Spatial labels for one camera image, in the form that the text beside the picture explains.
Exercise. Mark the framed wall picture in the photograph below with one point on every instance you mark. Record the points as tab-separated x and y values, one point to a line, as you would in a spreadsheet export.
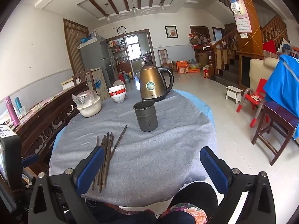
171	32

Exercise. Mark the person's legs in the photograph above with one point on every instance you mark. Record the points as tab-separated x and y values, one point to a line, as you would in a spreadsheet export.
193	193

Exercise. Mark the carved dark wooden bench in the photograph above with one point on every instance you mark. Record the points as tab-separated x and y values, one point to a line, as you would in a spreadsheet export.
44	119

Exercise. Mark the clear plastic bag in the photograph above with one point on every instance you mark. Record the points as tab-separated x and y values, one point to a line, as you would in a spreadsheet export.
84	96

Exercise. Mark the dark wooden stool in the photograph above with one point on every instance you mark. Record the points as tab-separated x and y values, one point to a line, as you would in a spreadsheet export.
278	114

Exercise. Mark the blue water jug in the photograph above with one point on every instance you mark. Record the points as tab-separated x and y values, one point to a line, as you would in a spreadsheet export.
126	78

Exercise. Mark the pendant ceiling lamp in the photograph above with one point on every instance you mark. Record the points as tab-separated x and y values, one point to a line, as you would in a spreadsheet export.
162	4
134	10
107	17

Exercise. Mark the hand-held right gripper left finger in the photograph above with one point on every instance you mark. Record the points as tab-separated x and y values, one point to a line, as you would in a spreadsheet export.
91	165

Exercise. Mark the red child chair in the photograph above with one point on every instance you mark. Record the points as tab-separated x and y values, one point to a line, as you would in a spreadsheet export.
258	93

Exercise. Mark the beige armchair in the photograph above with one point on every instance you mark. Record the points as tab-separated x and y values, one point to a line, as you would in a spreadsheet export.
257	74

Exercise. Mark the orange cardboard box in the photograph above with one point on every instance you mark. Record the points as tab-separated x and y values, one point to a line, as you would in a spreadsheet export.
182	67

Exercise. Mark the grey tablecloth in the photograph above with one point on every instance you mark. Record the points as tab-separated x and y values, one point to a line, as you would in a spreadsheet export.
158	156

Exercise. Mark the bronze electric kettle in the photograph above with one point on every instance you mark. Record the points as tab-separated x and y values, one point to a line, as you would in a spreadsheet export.
151	84

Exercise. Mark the round wall clock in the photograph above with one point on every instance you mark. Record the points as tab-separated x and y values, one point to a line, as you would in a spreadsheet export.
121	30

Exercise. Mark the pink thermos bottle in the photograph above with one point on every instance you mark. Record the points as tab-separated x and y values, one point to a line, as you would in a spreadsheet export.
12	112

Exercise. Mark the orange wooden column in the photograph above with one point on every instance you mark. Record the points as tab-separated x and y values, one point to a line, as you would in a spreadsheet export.
245	44

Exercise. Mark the teal thermos bottle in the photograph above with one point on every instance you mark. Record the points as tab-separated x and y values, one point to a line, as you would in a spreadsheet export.
18	102

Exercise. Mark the wooden staircase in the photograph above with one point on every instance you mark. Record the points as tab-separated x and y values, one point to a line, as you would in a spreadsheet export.
229	58

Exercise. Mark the light wooden dining chair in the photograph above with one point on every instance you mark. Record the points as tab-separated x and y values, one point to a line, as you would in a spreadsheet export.
164	58

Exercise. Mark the wooden chair back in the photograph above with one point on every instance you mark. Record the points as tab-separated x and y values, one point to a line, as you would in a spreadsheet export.
80	79

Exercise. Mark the small white step stool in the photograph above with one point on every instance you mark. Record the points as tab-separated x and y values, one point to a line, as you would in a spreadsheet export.
233	92

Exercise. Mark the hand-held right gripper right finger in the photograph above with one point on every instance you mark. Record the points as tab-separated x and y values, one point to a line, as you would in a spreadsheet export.
213	170

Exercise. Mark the white plastic basin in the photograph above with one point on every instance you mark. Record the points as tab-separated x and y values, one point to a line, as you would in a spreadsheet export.
90	109

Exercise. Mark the white light switch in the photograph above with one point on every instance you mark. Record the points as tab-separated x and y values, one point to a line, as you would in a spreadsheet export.
244	35

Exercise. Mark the grey refrigerator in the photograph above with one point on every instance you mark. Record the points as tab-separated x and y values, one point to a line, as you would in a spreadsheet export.
95	56

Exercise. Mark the pink wall calendar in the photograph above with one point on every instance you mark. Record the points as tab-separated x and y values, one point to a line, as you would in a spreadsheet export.
244	16

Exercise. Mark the floral cloth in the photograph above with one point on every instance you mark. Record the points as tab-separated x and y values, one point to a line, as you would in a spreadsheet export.
186	212

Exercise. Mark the white footed bowl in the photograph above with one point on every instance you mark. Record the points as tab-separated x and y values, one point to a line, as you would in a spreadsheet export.
118	99

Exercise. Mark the white box blue print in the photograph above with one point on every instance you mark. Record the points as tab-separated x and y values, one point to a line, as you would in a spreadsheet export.
98	84

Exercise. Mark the blue table cover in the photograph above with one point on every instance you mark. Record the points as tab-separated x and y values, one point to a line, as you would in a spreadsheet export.
201	102

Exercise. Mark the kitchen shelf with bottles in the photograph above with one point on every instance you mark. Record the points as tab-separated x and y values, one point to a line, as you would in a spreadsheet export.
119	53

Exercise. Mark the white bowl red pattern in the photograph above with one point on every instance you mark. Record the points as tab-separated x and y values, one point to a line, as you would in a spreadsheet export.
116	88
118	93

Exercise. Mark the blue jacket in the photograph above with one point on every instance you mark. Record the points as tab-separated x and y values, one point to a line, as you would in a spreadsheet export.
283	84

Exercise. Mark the group of dark chopsticks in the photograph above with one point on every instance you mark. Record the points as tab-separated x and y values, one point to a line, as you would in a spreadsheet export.
108	149

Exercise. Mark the grey metal utensil holder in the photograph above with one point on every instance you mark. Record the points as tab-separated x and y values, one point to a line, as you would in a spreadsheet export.
146	117

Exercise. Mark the bamboo door curtain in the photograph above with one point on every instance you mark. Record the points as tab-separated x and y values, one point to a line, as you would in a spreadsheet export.
74	46

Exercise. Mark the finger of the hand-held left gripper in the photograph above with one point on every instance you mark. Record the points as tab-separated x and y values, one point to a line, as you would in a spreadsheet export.
30	160

